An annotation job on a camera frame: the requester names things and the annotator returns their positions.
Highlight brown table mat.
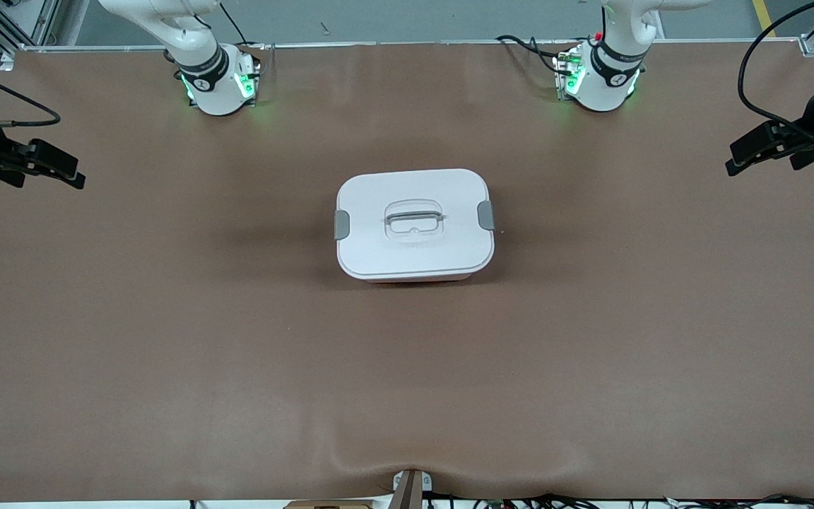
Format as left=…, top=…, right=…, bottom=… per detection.
left=0, top=39, right=814, bottom=504

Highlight grey lid handle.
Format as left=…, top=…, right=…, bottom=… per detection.
left=386, top=208, right=444, bottom=226

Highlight black left base cables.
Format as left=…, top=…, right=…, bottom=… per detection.
left=495, top=34, right=570, bottom=78

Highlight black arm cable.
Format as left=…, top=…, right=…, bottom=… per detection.
left=737, top=0, right=814, bottom=149
left=0, top=60, right=61, bottom=129

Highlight white box lid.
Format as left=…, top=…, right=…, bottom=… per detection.
left=336, top=168, right=496, bottom=282

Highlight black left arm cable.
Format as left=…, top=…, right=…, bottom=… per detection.
left=737, top=0, right=814, bottom=149

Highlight silver table edge strip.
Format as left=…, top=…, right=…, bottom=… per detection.
left=22, top=39, right=814, bottom=52

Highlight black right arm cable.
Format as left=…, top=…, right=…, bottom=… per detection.
left=0, top=60, right=61, bottom=129

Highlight black right base cable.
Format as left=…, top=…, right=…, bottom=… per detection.
left=218, top=0, right=266, bottom=50

